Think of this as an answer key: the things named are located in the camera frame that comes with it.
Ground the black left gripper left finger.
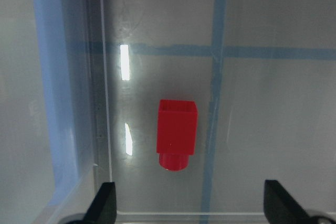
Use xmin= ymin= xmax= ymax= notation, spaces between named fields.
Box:
xmin=82 ymin=182 xmax=117 ymax=223

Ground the red block single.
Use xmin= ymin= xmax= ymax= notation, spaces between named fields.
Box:
xmin=156 ymin=99 xmax=198 ymax=172

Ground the clear plastic storage box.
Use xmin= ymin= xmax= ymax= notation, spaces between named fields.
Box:
xmin=0 ymin=0 xmax=336 ymax=224

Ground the blue plastic tray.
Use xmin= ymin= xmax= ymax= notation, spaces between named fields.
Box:
xmin=33 ymin=0 xmax=95 ymax=205

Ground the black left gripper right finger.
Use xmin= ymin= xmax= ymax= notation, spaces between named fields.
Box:
xmin=264 ymin=180 xmax=322 ymax=224

